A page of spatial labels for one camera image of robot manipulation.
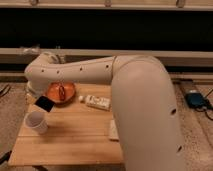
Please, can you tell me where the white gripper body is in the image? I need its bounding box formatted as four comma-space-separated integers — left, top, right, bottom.
27, 81, 45, 98

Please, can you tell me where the black eraser block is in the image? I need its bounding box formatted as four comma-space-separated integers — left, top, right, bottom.
35, 96, 55, 112

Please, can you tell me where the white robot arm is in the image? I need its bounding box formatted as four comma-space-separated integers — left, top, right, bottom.
25, 52, 186, 171

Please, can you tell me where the orange bowl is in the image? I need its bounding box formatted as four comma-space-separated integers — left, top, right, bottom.
45, 82, 76, 104

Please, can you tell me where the red object in bowl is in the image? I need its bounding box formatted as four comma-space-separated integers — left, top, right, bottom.
59, 86, 66, 101

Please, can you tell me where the white tube bottle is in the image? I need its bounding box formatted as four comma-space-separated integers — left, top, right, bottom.
78, 95, 110, 111

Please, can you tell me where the white sponge block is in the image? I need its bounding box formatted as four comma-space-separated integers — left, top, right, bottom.
109, 120, 119, 141

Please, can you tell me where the blue power box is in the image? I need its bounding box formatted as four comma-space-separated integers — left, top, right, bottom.
185, 93, 206, 108

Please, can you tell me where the black cable on floor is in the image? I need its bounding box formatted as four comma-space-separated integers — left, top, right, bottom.
0, 83, 12, 98

